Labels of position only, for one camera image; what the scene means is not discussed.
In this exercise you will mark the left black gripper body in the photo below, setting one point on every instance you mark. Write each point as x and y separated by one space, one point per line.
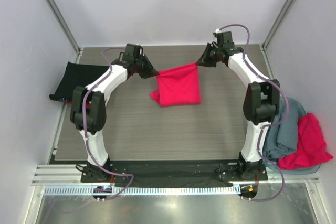
143 68

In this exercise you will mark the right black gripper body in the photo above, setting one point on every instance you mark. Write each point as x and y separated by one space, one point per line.
220 50

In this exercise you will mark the pink t shirt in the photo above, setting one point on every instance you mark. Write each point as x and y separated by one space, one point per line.
311 148
178 86

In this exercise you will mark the black t shirt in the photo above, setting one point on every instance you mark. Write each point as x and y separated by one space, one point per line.
76 75

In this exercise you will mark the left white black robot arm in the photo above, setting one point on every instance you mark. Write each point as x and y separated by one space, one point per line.
88 110

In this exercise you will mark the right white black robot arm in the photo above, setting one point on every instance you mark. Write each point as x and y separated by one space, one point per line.
261 103

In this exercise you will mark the grey blue t shirt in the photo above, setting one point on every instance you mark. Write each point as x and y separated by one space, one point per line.
282 140

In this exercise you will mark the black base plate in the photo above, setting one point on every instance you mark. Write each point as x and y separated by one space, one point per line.
186 174

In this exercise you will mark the right aluminium frame post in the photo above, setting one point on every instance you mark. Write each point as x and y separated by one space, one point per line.
278 21

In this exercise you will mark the aluminium frame post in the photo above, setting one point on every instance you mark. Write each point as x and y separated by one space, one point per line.
63 25
278 21

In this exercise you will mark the left aluminium frame post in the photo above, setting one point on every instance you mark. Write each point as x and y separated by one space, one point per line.
63 25

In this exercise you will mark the slotted white cable duct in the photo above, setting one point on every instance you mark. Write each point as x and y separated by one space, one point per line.
91 190

